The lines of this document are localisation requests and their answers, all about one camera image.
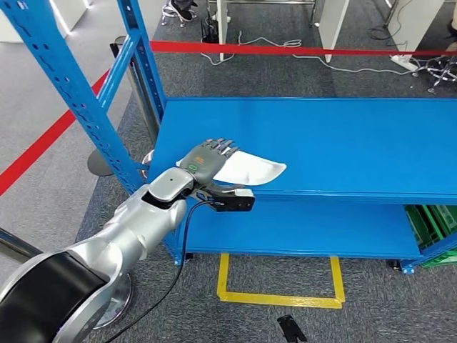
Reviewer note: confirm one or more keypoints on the black stanchion post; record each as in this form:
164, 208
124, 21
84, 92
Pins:
98, 163

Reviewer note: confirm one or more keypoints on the chrome stanchion post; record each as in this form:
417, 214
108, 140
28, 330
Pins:
121, 298

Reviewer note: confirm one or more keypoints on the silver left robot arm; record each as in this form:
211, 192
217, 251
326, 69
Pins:
142, 222

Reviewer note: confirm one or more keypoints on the white curved plastic part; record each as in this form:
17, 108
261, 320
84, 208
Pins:
253, 170

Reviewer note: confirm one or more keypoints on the blue metal shelf rack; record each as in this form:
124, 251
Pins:
321, 142

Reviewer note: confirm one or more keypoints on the red barrier belt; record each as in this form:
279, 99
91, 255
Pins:
285, 49
35, 146

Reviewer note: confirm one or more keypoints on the green plastic crate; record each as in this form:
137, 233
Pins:
415, 227
440, 260

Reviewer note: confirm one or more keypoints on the white table leg panel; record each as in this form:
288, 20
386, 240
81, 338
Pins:
332, 28
222, 28
414, 23

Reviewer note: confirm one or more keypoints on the chrome chair base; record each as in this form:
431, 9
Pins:
440, 71

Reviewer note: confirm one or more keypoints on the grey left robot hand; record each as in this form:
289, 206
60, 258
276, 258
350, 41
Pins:
203, 163

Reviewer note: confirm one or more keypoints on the white power strip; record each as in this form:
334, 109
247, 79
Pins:
403, 62

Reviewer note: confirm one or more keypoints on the dark stanchion with chrome base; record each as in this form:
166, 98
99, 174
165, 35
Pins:
137, 90

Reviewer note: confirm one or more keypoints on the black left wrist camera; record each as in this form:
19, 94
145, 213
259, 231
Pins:
235, 203

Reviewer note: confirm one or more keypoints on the person's shoe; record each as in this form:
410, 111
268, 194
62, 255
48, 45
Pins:
184, 12

